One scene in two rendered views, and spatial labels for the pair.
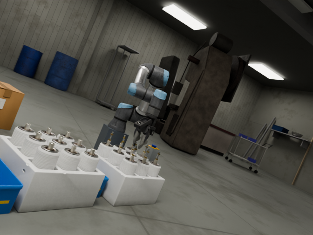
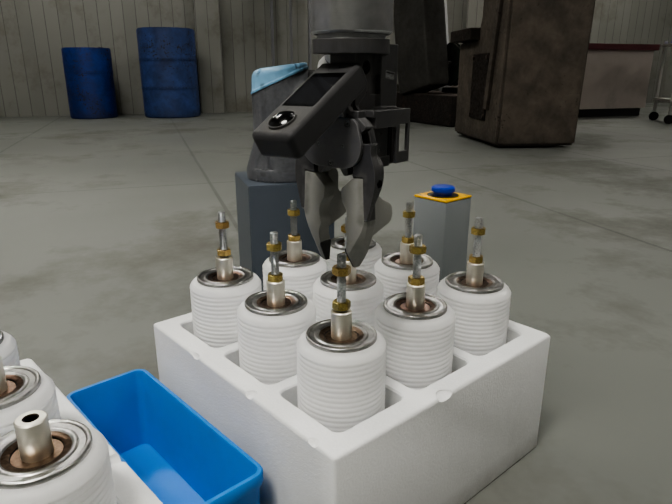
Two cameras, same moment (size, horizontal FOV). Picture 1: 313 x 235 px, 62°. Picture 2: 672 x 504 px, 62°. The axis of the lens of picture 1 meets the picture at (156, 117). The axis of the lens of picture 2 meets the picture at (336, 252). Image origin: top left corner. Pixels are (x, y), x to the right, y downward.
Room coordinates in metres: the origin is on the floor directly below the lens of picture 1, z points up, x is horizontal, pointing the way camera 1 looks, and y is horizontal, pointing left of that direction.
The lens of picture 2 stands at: (1.00, -0.05, 0.52)
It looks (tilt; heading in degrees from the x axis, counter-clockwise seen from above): 18 degrees down; 10
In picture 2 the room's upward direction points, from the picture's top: straight up
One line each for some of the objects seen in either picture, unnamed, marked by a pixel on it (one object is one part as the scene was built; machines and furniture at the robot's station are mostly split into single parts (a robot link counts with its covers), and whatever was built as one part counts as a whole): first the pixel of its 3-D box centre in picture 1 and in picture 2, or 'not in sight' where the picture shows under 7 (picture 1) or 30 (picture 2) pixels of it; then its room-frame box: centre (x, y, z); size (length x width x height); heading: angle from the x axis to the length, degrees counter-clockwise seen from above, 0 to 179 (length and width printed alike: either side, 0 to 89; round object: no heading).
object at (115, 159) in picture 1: (112, 165); (278, 369); (1.61, 0.13, 0.16); 0.10 x 0.10 x 0.18
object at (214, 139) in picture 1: (193, 129); (538, 79); (8.92, -1.35, 0.40); 2.05 x 1.66 x 0.80; 28
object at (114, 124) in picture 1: (118, 123); (281, 153); (2.18, 0.27, 0.35); 0.15 x 0.15 x 0.10
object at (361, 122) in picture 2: (148, 124); (355, 106); (1.56, 0.03, 0.49); 0.09 x 0.08 x 0.12; 150
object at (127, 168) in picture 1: (125, 174); (341, 410); (1.54, 0.04, 0.16); 0.10 x 0.10 x 0.18
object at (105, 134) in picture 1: (109, 145); (284, 242); (2.18, 0.27, 0.15); 0.18 x 0.18 x 0.30; 28
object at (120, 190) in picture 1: (121, 176); (347, 385); (1.70, 0.06, 0.09); 0.39 x 0.39 x 0.18; 51
